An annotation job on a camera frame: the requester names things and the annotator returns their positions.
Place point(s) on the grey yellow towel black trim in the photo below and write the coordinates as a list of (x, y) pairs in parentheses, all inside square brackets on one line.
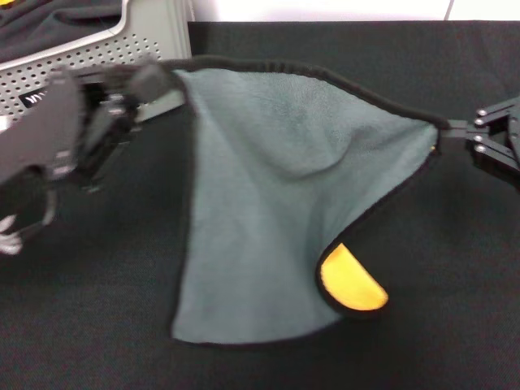
[(264, 183)]

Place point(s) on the grey perforated storage box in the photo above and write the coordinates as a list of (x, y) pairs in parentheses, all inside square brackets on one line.
[(154, 28)]

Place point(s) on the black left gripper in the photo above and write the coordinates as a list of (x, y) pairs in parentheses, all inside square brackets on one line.
[(48, 130)]

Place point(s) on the black tablecloth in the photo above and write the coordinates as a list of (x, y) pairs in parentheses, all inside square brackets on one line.
[(426, 264)]

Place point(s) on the dark towel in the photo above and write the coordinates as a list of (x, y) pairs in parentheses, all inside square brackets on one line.
[(40, 24)]

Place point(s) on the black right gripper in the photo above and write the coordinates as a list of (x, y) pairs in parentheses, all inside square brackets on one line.
[(515, 134)]

